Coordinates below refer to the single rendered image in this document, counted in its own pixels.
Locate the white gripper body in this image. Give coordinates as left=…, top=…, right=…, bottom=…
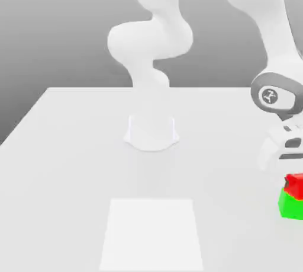
left=256, top=131, right=303, bottom=176

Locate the small red cube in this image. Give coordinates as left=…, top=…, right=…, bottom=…
left=283, top=173, right=303, bottom=201

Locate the small green cube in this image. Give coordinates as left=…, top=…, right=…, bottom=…
left=278, top=187, right=303, bottom=220

